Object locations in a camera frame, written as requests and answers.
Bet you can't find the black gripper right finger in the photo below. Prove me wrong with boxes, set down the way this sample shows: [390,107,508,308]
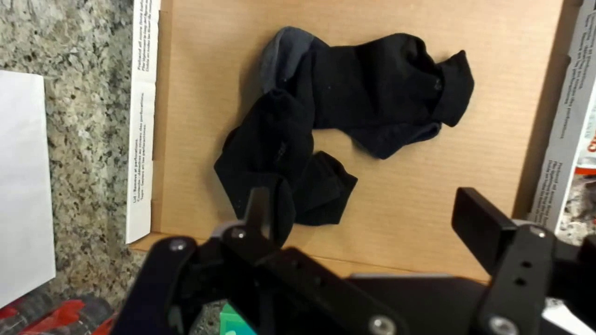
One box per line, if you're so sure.
[450,185,596,335]

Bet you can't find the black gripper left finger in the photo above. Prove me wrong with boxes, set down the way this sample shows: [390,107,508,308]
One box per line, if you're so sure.
[109,185,407,335]

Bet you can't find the white paper bag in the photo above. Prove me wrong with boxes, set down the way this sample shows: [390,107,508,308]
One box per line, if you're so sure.
[0,68,57,310]

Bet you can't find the black sock grey heel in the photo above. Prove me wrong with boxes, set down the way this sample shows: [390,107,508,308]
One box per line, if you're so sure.
[258,24,476,161]

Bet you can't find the red white snack package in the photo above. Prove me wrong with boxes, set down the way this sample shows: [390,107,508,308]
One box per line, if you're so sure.
[573,79,596,249]

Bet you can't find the flat cardboard box white rim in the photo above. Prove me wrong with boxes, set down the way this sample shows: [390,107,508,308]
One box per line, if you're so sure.
[122,0,596,286]

